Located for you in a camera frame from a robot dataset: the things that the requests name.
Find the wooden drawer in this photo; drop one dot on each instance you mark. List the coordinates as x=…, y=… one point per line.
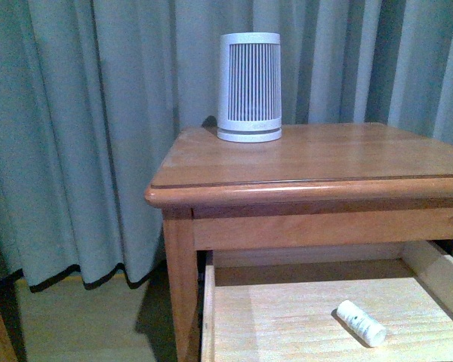
x=281, y=305

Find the white medicine bottle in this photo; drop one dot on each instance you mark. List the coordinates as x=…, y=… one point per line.
x=362, y=324

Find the wooden nightstand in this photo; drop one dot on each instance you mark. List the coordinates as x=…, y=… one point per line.
x=319, y=184

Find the white cylindrical air purifier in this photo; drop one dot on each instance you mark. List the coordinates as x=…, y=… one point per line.
x=250, y=88

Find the light grey curtain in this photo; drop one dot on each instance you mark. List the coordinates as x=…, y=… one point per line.
x=93, y=94

